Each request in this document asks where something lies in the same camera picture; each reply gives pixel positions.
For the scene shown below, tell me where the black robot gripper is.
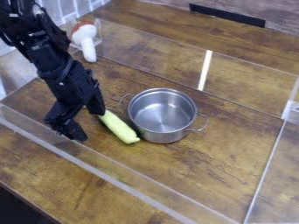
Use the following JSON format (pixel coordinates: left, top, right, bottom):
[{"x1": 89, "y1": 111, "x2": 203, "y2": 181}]
[{"x1": 0, "y1": 0, "x2": 105, "y2": 142}]

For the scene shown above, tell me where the small stainless steel pot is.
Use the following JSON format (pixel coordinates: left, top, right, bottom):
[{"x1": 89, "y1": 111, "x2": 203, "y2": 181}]
[{"x1": 119, "y1": 87, "x2": 209, "y2": 144}]

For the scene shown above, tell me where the white red toy mushroom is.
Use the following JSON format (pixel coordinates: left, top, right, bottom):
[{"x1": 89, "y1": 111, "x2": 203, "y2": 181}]
[{"x1": 70, "y1": 21, "x2": 97, "y2": 63}]

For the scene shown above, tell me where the black bar on table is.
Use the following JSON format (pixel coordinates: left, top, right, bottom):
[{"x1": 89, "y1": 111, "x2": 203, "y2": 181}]
[{"x1": 189, "y1": 3, "x2": 267, "y2": 28}]

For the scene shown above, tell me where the clear acrylic enclosure wall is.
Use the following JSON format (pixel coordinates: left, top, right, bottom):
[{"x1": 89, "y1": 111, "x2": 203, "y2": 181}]
[{"x1": 0, "y1": 20, "x2": 299, "y2": 224}]

